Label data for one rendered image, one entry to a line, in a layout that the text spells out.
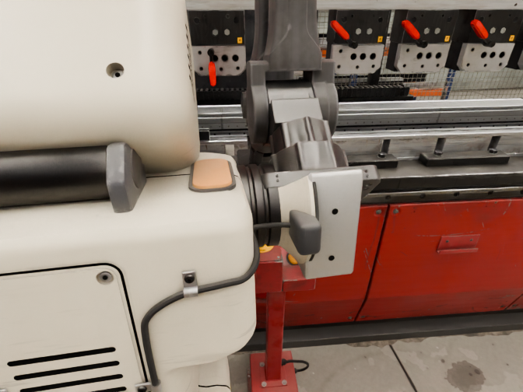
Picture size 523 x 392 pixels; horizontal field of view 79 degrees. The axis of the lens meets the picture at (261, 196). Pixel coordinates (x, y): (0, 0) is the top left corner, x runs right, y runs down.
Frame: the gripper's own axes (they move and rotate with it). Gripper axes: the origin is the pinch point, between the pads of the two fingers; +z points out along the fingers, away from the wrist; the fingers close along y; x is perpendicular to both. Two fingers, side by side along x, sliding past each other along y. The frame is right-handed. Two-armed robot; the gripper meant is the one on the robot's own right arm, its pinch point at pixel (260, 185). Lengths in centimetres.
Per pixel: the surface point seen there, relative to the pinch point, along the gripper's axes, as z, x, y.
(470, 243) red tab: 45, 4, -83
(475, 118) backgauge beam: 30, -45, -102
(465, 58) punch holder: -6, -35, -67
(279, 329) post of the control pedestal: 52, 23, -7
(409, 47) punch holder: -8, -38, -49
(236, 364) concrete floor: 98, 28, 7
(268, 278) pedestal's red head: 23.9, 14.3, -2.0
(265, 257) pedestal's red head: 19.0, 10.3, -1.4
